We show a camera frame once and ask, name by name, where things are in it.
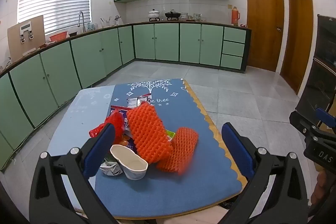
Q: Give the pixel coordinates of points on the steel kitchen faucet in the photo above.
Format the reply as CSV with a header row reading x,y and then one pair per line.
x,y
80,19

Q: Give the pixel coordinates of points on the large orange foam net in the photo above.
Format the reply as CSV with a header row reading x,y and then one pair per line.
x,y
147,129

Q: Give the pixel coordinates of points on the cardboard box with scale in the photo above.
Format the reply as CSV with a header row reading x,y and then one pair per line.
x,y
14,40

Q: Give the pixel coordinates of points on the orange thermos flask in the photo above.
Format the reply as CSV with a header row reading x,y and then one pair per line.
x,y
235,16

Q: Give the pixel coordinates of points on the green base cabinets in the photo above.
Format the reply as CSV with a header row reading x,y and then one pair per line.
x,y
162,41

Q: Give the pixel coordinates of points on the utensil holder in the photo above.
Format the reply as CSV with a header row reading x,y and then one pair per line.
x,y
106,22

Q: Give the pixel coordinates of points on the silver snack packet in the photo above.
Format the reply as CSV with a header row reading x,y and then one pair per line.
x,y
132,102

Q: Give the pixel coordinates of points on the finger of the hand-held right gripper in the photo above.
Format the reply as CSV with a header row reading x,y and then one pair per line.
x,y
302,121
326,117

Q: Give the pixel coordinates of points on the red plastic bag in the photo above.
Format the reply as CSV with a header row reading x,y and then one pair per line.
x,y
115,119

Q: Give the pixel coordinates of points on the blue printed table mat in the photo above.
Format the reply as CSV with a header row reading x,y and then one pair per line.
x,y
183,187

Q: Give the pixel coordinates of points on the small orange foam net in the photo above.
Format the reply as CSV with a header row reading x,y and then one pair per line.
x,y
181,150

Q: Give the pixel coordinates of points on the green milk carton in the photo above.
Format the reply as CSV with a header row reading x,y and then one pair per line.
x,y
170,134

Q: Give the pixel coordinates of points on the red plastic basin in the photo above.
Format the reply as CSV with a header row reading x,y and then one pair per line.
x,y
58,36

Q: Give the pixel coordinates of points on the wide wooden door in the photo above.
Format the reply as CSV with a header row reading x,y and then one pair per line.
x,y
262,24

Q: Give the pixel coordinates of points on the white cooking pot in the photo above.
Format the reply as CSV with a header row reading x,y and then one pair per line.
x,y
154,14

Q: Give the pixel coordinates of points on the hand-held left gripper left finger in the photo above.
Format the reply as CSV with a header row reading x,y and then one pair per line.
x,y
99,151

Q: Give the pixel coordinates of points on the black wok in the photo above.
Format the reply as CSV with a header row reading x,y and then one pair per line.
x,y
172,14

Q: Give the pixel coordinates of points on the stack of bowls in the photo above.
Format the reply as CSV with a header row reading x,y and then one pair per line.
x,y
185,16

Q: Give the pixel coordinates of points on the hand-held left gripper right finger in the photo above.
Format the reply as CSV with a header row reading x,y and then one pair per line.
x,y
237,151

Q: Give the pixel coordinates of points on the white wrapper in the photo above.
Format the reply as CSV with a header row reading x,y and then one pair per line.
x,y
110,171

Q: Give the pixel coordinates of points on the green cabinet drawer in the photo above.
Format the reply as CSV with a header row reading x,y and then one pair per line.
x,y
231,61
234,33
233,48

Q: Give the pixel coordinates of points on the narrow wooden door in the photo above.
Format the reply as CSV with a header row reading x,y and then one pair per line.
x,y
299,37

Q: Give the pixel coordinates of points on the person's right hand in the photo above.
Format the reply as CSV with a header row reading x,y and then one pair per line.
x,y
320,187

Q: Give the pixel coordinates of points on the black cabinet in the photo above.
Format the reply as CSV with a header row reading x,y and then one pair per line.
x,y
323,69

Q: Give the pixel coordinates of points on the purple snack packet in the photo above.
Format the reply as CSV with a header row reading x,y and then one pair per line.
x,y
128,142

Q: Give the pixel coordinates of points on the white paper cup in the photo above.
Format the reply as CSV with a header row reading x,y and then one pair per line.
x,y
131,171

